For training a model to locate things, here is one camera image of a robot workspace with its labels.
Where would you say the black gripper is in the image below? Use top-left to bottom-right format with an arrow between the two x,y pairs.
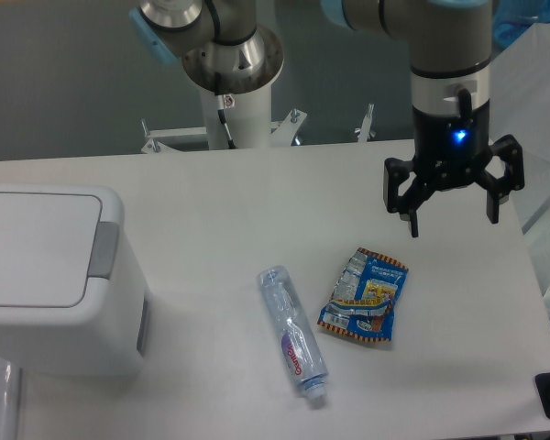
383,104 -> 525,238

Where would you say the silver robot arm with gripper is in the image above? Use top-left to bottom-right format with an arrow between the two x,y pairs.
320,0 -> 492,117

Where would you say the white trash can body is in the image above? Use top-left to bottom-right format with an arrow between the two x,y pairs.
0,183 -> 149,376

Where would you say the white trash can lid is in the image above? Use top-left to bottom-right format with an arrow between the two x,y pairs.
0,188 -> 124,308

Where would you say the blue crumpled snack wrapper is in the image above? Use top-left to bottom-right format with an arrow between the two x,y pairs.
317,247 -> 409,343

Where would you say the empty clear plastic bottle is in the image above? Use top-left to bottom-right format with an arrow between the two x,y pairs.
257,266 -> 328,405

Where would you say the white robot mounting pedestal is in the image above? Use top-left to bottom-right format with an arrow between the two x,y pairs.
140,82 -> 377,155

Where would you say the black cable on pedestal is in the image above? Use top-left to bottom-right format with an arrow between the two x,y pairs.
213,72 -> 237,150

